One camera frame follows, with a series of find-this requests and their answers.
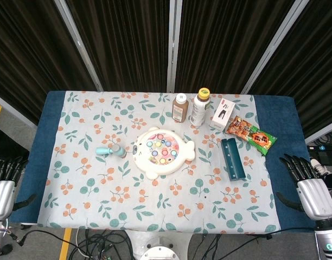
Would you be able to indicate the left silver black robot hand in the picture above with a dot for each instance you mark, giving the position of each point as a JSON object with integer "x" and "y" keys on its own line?
{"x": 3, "y": 197}

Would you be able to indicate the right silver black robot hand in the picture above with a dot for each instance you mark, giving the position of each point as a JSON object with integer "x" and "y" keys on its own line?
{"x": 316, "y": 197}

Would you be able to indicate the small teal toy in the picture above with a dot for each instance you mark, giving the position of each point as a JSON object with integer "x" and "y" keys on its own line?
{"x": 103, "y": 150}

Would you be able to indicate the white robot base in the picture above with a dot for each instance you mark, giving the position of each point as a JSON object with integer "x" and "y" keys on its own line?
{"x": 160, "y": 252}

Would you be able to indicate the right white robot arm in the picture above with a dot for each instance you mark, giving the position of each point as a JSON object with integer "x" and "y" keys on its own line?
{"x": 328, "y": 241}

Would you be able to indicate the white fish-shaped toy board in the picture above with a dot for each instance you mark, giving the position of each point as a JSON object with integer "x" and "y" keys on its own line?
{"x": 144, "y": 162}

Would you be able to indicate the white sneaker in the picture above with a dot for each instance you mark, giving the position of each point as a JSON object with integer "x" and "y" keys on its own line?
{"x": 319, "y": 166}

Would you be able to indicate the black garment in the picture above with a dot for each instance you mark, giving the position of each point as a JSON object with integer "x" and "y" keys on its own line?
{"x": 6, "y": 143}

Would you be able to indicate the blue table cover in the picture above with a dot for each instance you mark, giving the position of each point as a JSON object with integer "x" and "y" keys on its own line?
{"x": 285, "y": 122}

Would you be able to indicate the orange green snack packet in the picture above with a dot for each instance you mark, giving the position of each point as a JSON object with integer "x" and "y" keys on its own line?
{"x": 252, "y": 135}

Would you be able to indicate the teal plastic tray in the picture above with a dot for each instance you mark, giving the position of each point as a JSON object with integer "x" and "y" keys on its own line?
{"x": 233, "y": 162}

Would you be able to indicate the small white carton box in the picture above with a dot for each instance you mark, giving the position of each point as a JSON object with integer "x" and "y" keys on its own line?
{"x": 221, "y": 116}

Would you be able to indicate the dark pleated curtain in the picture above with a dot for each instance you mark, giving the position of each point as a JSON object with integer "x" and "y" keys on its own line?
{"x": 27, "y": 54}
{"x": 223, "y": 43}
{"x": 122, "y": 43}
{"x": 312, "y": 67}

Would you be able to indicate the white bottle yellow cap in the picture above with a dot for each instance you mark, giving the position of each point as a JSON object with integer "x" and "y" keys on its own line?
{"x": 199, "y": 111}

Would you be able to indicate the floral printed tablecloth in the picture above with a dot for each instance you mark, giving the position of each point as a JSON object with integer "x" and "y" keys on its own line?
{"x": 155, "y": 200}

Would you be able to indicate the brown juice bottle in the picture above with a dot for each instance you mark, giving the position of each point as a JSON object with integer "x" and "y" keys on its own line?
{"x": 180, "y": 111}

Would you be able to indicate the grey metal frame pole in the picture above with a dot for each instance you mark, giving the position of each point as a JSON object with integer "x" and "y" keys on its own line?
{"x": 76, "y": 43}
{"x": 274, "y": 46}
{"x": 173, "y": 46}

